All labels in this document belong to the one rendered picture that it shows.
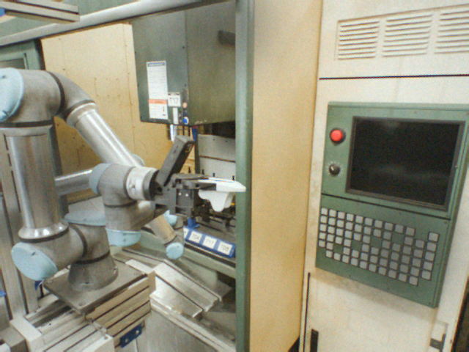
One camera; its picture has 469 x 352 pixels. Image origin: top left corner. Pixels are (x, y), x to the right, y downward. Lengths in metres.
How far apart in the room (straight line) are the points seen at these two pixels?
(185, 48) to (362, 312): 1.48
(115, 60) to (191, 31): 1.39
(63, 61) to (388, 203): 2.43
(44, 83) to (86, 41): 2.06
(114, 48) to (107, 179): 2.41
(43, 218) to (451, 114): 1.18
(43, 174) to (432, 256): 1.20
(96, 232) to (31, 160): 0.29
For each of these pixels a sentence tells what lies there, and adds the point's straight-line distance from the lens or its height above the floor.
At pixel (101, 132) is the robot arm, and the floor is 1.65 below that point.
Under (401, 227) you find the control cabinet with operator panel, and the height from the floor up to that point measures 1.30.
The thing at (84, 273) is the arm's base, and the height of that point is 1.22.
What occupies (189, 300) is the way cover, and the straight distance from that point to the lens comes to 1.78.
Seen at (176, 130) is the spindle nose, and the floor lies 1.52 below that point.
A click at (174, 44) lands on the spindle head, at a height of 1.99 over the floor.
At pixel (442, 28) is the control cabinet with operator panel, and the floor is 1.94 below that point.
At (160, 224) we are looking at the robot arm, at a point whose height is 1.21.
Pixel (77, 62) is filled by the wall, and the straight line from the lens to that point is 2.91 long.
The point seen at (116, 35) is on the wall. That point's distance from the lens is 3.12.
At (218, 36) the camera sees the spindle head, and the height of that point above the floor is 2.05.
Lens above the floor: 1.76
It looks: 16 degrees down
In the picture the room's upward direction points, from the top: straight up
